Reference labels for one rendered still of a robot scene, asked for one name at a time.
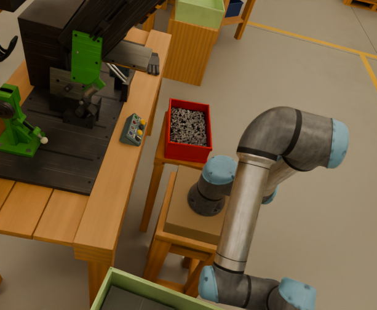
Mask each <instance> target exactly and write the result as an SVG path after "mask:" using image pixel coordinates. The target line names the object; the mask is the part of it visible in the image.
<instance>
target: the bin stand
mask: <svg viewBox="0 0 377 310"><path fill-rule="evenodd" d="M166 115H167V112H165V115H164V120H163V123H162V128H161V134H160V137H159V142H158V145H157V150H156V155H155V158H154V167H153V172H152V175H151V181H150V184H149V189H148V194H147V198H146V203H145V208H144V211H143V216H142V219H141V225H140V230H139V231H142V232H147V228H148V225H149V221H150V218H151V214H152V211H153V206H154V202H155V199H156V195H157V190H158V188H159V183H160V181H161V176H162V172H163V169H164V165H165V163H168V164H173V165H183V166H186V167H190V168H193V169H197V170H201V171H202V169H203V167H204V165H205V164H206V163H205V164H202V163H197V162H188V161H179V160H174V159H166V158H164V148H165V126H166Z"/></svg>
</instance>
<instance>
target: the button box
mask: <svg viewBox="0 0 377 310"><path fill-rule="evenodd" d="M134 115H136V116H137V117H138V119H135V117H134ZM140 120H141V117H140V116H138V115H137V114H135V113H133V114H132V115H130V116H129V117H128V118H127V119H126V121H125V124H124V128H123V130H122V133H121V136H120V139H119V141H120V142H121V143H125V144H128V145H133V146H140V145H141V141H142V139H143V134H144V132H145V127H146V124H145V125H143V126H144V129H143V130H141V129H140V128H139V125H141V122H140ZM133 121H135V122H136V124H134V123H133ZM131 125H132V126H134V130H133V129H131ZM138 130H141V131H142V132H143V133H142V135H140V136H141V140H140V141H138V140H137V139H136V136H137V135H139V134H138ZM130 131H131V132H132V133H133V135H130V134H129V132H130Z"/></svg>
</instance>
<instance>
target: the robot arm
mask: <svg viewBox="0 0 377 310"><path fill-rule="evenodd" d="M348 146H349V130H348V127H347V126H346V125H345V124H344V123H343V122H340V121H337V120H334V119H333V118H327V117H323V116H319V115H316V114H312V113H308V112H305V111H301V110H298V109H294V108H291V107H288V106H277V107H273V108H270V109H268V110H266V111H264V112H263V113H261V114H260V115H258V116H257V117H256V118H254V120H252V122H251V123H250V124H249V125H248V127H247V128H246V129H245V131H244V132H243V134H242V136H241V138H240V141H239V144H238V147H237V151H236V154H237V156H238V158H239V161H238V164H237V162H236V161H233V159H232V158H231V157H228V156H224V155H218V156H213V157H212V158H210V159H209V160H208V161H207V163H206V164H205V165H204V167H203V169H202V173H201V175H200V178H199V180H198V182H196V183H195V184H193V185H192V186H191V188H190V190H189V192H188V203H189V205H190V207H191V208H192V209H193V210H194V211H195V212H196V213H198V214H199V215H202V216H205V217H212V216H215V215H217V214H219V213H220V212H221V211H222V209H223V207H224V205H225V196H229V201H228V206H227V209H226V214H225V217H224V222H223V226H222V229H221V234H220V238H219V241H218V246H217V249H216V254H215V258H214V261H213V266H211V265H210V266H204V267H203V268H202V272H201V274H200V278H199V286H198V291H199V296H200V297H201V298H203V299H205V300H209V301H213V302H215V303H221V304H227V305H230V306H235V307H238V308H243V309H248V310H315V299H316V295H317V291H316V289H315V288H314V287H313V286H310V285H308V284H305V283H302V282H300V281H297V280H294V279H291V278H289V277H283V278H282V280H281V282H279V281H277V280H275V279H270V278H264V279H263V278H260V277H255V276H249V275H247V274H244V271H245V267H246V264H247V259H248V254H249V251H250V247H251V244H252V239H253V235H254V232H255V227H256V222H257V219H258V215H259V211H260V207H261V204H264V205H265V204H269V203H270V202H272V201H273V199H274V197H275V196H276V194H277V190H278V185H279V183H281V182H283V181H284V180H286V179H288V178H289V177H291V176H292V175H294V174H295V173H297V172H308V171H311V170H313V169H315V168H316V167H318V166H322V167H325V168H326V169H328V168H330V169H334V168H337V167H338V166H339V165H340V164H341V163H342V161H343V159H344V158H345V155H346V153H347V149H348Z"/></svg>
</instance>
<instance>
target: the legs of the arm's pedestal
mask: <svg viewBox="0 0 377 310"><path fill-rule="evenodd" d="M161 209H162V208H161ZM160 214H161V211H160V213H159V217H160ZM159 217H158V219H157V223H156V227H155V229H154V233H153V236H152V239H151V243H150V245H149V249H148V253H147V256H146V259H148V260H147V262H146V266H145V269H144V271H143V275H142V279H145V280H148V281H150V282H153V283H155V284H158V285H161V286H163V287H166V288H169V289H171V290H174V291H176V292H180V293H182V294H185V295H188V296H190V297H193V298H197V297H198V295H199V291H198V286H199V278H200V274H201V272H202V268H203V267H204V266H210V265H211V266H213V261H214V258H215V254H213V253H209V252H204V251H201V250H197V249H194V248H189V247H185V246H182V245H177V244H173V243H170V242H166V241H162V240H158V239H155V238H154V236H155V233H156V228H157V224H158V221H159ZM168 252H170V253H174V254H177V255H182V256H185V257H184V261H183V268H186V269H189V271H188V278H187V282H186V283H185V284H184V285H182V284H178V283H174V282H170V281H167V280H162V279H158V278H157V277H158V275H159V272H160V270H161V267H162V265H163V263H164V261H165V258H166V256H167V254H168ZM199 260H200V262H199Z"/></svg>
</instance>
